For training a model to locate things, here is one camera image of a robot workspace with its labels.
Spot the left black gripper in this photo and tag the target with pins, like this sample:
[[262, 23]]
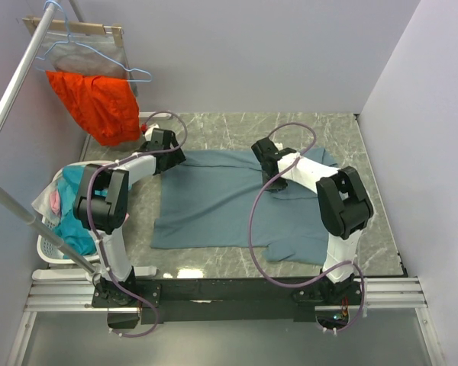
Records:
[[177, 157]]

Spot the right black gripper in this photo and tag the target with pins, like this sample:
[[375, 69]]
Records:
[[280, 185]]

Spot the slate blue polo shirt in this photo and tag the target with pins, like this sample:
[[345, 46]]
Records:
[[213, 199]]

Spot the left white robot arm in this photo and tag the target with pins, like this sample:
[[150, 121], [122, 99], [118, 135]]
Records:
[[102, 198]]

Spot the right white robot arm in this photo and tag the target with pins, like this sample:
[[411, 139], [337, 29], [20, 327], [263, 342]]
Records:
[[344, 204]]

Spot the orange shirt on hanger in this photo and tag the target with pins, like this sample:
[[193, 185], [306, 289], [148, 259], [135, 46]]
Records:
[[104, 107]]

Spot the grey mesh hanging bag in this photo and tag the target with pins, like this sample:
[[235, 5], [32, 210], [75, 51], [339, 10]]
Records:
[[91, 53]]

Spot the pink garment in basket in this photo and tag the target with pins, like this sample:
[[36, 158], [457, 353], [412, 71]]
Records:
[[55, 203]]

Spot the teal shirt in basket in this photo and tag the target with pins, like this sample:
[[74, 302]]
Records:
[[69, 228]]

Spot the wooden bag top bar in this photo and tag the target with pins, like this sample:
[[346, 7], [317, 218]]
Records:
[[75, 27]]

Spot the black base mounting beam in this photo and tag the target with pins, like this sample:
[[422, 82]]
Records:
[[211, 299]]

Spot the silver clothes rack pole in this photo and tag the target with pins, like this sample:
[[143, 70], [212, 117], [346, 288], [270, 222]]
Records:
[[37, 139]]

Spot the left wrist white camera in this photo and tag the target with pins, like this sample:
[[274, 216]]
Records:
[[147, 130]]

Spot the white table edge bracket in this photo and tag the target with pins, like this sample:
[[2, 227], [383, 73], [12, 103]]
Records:
[[156, 115]]

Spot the aluminium rail frame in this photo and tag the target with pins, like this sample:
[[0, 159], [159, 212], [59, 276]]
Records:
[[67, 291]]

